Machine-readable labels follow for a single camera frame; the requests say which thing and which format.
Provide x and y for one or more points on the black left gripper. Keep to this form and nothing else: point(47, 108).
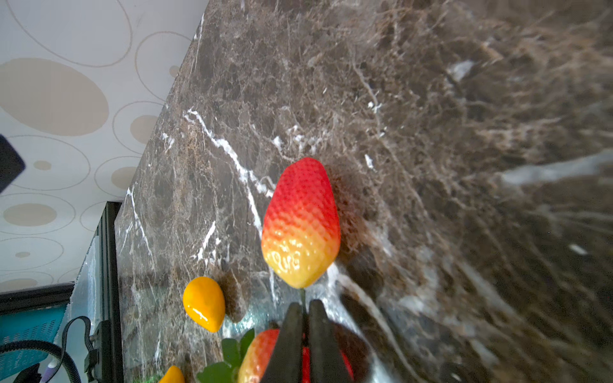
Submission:
point(11, 164)

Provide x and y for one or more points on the yellow kumquat near left orange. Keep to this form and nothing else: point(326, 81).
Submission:
point(173, 375)

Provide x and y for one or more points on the yellow kumquat far left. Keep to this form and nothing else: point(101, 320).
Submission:
point(204, 303)

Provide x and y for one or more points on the red yellow-tipped fake strawberry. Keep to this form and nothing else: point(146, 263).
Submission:
point(301, 229)

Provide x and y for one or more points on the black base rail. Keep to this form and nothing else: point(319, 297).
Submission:
point(68, 332)

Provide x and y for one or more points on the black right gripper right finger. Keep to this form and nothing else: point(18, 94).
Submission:
point(327, 362)

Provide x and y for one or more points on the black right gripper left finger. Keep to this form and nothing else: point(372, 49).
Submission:
point(285, 364)

